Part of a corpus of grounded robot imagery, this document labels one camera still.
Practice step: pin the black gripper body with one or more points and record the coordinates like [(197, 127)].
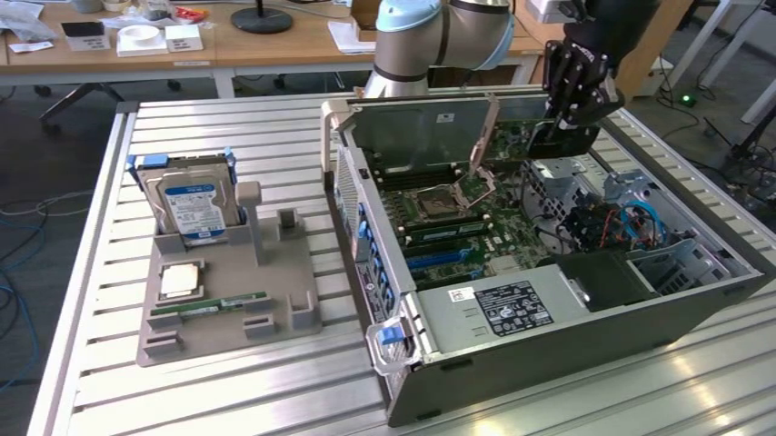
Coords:
[(611, 27)]

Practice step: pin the black green graphics card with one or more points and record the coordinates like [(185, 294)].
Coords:
[(557, 145)]

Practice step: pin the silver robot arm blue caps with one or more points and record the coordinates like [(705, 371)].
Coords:
[(411, 50)]

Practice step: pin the wooden cabinet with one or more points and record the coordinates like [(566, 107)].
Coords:
[(657, 32)]

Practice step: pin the white device with red dot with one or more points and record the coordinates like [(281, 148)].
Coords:
[(657, 79)]

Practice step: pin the power strip with green light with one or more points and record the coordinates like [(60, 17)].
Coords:
[(686, 99)]

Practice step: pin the perforated metal disk bay cage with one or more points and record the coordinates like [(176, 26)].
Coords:
[(557, 181)]

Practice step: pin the black tripod stand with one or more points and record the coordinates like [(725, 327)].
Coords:
[(744, 145)]

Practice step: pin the metal socket cover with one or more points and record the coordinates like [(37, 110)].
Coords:
[(475, 188)]

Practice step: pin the green motherboard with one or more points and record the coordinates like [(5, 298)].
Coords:
[(515, 227)]

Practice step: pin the black RAM slot bank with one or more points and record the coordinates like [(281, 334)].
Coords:
[(451, 224), (411, 179)]

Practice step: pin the brown cardboard box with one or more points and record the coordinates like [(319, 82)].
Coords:
[(362, 11)]

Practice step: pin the white paper stack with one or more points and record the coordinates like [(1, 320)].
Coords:
[(348, 38)]

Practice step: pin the CPU socket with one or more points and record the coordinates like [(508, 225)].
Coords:
[(432, 204)]

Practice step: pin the silver chipset heatsink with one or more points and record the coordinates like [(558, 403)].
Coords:
[(503, 264)]

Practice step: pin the wooden desk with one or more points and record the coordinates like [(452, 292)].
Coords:
[(291, 50), (60, 61)]

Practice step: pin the black round lamp base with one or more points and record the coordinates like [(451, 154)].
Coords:
[(260, 22)]

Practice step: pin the grey power supply unit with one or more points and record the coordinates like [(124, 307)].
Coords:
[(460, 318)]

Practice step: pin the dark grey open PC case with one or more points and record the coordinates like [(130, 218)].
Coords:
[(545, 363)]

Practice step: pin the red small parts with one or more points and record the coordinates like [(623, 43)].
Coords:
[(187, 16)]

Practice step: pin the blue case latch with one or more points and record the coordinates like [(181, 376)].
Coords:
[(387, 337)]

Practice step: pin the white labelled box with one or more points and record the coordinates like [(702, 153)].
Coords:
[(181, 34)]

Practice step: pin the bag with dark contents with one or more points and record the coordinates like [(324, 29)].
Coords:
[(157, 11)]

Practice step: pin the hard disk with blue carrier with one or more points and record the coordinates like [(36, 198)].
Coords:
[(181, 204)]

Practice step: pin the flat white box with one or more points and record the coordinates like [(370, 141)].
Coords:
[(141, 51)]

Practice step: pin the grey parts rack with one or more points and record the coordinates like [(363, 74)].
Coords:
[(229, 281)]

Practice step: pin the small white roll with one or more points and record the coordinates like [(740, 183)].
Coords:
[(114, 4)]

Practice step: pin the silver CPU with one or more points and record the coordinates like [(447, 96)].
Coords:
[(179, 281)]

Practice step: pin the black topped white box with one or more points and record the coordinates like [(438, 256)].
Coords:
[(84, 29)]

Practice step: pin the black chair base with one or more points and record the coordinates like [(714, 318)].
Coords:
[(81, 93)]

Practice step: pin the grey cup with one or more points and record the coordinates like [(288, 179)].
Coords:
[(86, 5)]

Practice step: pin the white paper card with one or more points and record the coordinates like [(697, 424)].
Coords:
[(29, 46)]

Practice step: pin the crumpled clear plastic bag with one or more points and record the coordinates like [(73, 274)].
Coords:
[(24, 22)]

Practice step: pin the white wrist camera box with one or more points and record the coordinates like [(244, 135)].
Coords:
[(545, 11)]

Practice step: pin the white desk frame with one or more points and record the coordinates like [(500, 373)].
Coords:
[(734, 47)]

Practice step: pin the metal disk bay bracket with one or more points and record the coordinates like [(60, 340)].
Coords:
[(685, 254)]

